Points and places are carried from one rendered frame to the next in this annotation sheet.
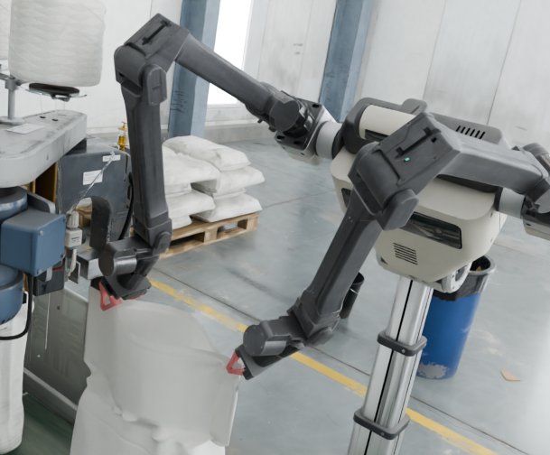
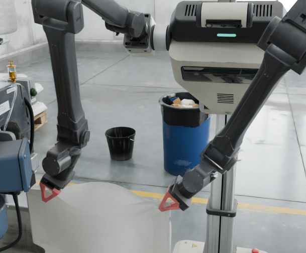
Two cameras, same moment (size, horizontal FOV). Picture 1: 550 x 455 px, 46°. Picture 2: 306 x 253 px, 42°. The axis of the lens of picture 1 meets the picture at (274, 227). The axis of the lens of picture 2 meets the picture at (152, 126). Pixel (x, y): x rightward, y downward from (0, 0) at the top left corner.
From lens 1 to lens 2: 0.44 m
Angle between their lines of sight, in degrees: 17
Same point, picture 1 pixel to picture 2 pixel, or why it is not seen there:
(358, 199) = (274, 58)
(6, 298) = (1, 217)
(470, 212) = not seen: hidden behind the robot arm
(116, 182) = (18, 107)
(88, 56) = (10, 7)
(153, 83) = (77, 15)
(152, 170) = (73, 86)
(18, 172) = not seen: outside the picture
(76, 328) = not seen: outside the picture
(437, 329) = (193, 146)
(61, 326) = not seen: outside the picture
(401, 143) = (302, 11)
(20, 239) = (8, 167)
